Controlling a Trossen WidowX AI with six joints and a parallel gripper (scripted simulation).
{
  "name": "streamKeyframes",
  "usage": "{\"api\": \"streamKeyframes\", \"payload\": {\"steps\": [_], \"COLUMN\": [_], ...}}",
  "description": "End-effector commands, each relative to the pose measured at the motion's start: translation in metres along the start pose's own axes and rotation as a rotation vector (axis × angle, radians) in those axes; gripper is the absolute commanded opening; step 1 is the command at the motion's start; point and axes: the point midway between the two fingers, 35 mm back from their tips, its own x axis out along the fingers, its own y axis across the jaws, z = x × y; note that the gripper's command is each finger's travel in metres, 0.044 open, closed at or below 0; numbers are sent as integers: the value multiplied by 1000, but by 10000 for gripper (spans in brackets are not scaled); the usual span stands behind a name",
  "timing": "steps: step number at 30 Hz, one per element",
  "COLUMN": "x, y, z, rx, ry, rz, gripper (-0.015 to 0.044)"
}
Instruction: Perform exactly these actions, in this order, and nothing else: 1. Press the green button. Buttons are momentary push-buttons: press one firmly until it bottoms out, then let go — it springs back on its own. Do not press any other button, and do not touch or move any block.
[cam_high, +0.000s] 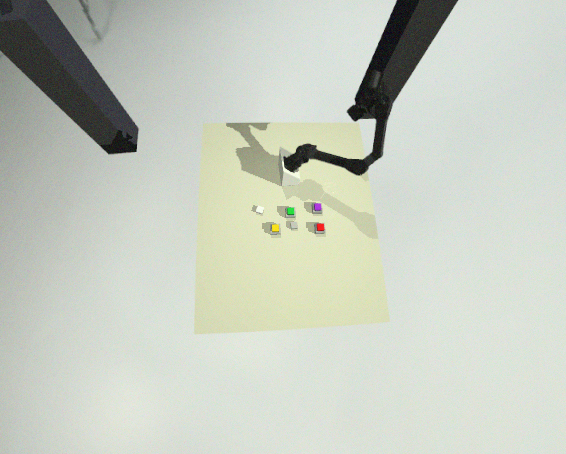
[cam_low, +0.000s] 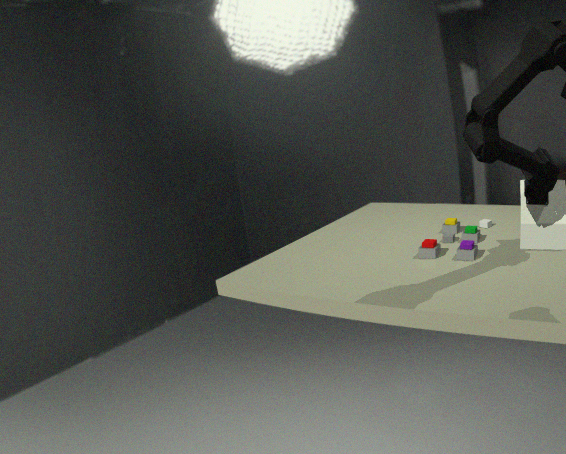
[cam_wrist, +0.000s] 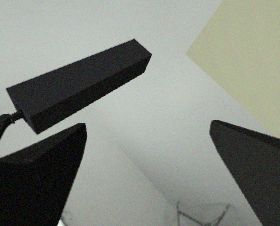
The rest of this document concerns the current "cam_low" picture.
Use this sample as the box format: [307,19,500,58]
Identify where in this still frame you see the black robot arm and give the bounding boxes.
[463,19,566,205]

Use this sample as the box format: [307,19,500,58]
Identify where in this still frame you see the green button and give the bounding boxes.
[461,225,480,244]

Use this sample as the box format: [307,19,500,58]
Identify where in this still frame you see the red button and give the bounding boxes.
[418,239,441,259]

